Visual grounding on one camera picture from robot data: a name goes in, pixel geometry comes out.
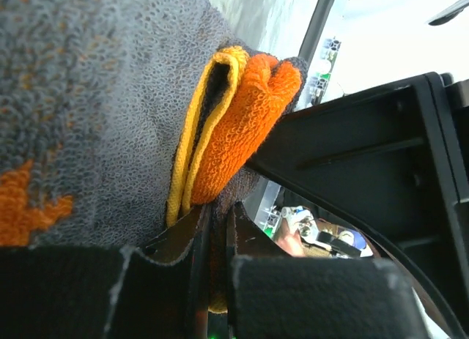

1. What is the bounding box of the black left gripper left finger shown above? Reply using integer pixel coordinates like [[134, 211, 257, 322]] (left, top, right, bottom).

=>
[[1, 206, 211, 338]]

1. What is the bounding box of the orange and grey towel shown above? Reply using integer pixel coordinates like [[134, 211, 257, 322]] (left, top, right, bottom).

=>
[[1, 0, 307, 313]]

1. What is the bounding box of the aluminium rail frame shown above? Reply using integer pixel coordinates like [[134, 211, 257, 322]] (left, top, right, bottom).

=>
[[298, 0, 348, 109]]

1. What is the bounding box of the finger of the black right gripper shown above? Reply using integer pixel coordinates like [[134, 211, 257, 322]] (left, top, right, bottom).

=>
[[248, 72, 468, 338]]

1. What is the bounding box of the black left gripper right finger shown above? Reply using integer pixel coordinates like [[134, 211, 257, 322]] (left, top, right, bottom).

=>
[[226, 204, 429, 338]]

